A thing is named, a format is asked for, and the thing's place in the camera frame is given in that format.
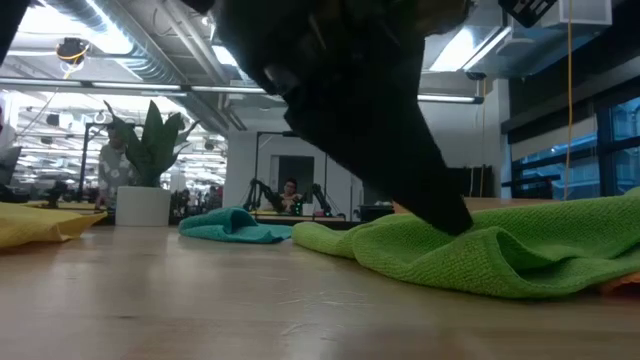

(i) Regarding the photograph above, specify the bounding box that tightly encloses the background work table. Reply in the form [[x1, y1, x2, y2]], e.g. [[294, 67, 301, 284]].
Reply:
[[248, 213, 396, 231]]

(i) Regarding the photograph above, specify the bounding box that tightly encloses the yellow microfiber towel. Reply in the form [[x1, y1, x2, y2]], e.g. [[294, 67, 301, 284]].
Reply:
[[0, 201, 109, 250]]

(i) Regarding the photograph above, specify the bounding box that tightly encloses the orange basket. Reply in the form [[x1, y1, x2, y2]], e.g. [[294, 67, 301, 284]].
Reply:
[[392, 197, 564, 216]]

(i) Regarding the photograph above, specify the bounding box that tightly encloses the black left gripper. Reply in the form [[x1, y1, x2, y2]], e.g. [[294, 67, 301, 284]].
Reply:
[[179, 0, 474, 237]]

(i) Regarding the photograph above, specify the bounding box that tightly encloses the green artificial plant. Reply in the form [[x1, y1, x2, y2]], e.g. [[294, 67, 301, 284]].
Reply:
[[103, 99, 201, 189]]

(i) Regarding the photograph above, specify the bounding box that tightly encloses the ceiling cable reel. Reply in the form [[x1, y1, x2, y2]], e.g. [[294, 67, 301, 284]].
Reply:
[[55, 37, 91, 66]]

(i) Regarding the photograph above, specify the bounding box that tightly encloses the yellow hanging cable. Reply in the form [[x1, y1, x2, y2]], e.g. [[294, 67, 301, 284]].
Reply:
[[563, 0, 574, 201]]

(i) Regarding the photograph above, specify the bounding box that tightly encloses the black bin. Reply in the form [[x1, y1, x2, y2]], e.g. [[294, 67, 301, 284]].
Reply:
[[359, 203, 396, 222]]

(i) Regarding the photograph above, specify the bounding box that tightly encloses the orange microfiber towel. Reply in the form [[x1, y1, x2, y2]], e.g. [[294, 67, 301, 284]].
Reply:
[[599, 272, 640, 296]]

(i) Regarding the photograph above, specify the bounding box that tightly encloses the green microfiber towel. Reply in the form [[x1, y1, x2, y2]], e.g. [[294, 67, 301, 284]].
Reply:
[[291, 187, 640, 300]]

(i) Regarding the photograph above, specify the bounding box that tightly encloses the teal microfiber towel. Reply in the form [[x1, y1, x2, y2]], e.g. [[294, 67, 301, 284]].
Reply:
[[178, 206, 294, 245]]

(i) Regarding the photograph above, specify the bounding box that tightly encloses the person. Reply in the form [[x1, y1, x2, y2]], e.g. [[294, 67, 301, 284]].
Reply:
[[276, 177, 305, 214], [96, 124, 139, 211]]

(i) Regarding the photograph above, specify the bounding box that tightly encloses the background black station frame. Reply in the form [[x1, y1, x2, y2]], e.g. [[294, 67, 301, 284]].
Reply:
[[254, 130, 330, 216]]

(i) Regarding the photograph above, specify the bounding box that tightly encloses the black monitor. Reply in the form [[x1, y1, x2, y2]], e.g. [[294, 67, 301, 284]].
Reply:
[[462, 166, 495, 198]]

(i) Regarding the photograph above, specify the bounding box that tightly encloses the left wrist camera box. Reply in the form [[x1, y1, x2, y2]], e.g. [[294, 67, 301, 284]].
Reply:
[[498, 0, 559, 29]]

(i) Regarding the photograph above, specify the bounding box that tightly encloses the white plant pot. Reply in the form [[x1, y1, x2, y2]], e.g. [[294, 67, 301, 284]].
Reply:
[[115, 186, 172, 228]]

